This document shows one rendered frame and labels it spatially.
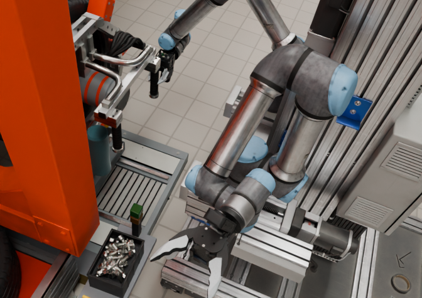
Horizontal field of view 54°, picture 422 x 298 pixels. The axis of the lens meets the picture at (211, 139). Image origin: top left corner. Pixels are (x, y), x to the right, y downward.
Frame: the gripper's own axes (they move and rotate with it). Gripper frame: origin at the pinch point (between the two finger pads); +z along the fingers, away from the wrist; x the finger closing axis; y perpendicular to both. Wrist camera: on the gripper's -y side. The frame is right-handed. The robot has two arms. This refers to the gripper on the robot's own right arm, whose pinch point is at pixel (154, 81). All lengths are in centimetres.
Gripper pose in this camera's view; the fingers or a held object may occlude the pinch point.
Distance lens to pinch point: 182.9
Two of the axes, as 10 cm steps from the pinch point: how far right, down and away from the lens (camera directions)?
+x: 9.4, 3.3, -1.2
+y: 1.3, -6.4, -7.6
